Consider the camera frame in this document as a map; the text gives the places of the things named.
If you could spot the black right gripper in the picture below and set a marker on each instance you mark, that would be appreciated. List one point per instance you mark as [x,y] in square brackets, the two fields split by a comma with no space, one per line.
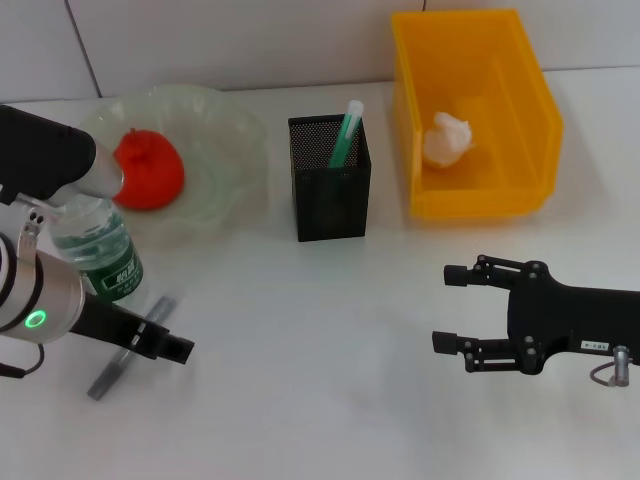
[575,315]

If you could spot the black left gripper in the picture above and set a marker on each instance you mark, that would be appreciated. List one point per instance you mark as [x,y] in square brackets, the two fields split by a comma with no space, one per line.
[107,322]

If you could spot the clear water bottle green label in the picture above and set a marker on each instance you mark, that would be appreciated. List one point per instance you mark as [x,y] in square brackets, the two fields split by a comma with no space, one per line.
[100,240]

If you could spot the white paper ball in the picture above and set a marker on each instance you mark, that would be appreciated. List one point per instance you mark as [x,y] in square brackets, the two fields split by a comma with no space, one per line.
[447,142]

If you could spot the red-orange fruit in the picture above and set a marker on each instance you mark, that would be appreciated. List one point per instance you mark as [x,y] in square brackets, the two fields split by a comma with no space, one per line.
[150,175]

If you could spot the mint green pen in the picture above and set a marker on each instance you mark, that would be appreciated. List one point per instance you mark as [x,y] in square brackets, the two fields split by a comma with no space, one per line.
[347,130]

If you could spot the grey marker pen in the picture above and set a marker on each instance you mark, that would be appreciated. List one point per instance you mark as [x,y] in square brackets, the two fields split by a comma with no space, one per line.
[107,377]

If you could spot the black mesh pen holder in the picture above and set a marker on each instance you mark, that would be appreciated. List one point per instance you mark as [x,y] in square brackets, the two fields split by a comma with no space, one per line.
[330,210]

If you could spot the pale green glass fruit plate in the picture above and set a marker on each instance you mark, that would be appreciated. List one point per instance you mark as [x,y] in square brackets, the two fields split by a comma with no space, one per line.
[220,150]

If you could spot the yellow plastic bin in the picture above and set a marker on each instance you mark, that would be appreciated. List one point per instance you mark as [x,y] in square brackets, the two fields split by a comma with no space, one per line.
[500,75]

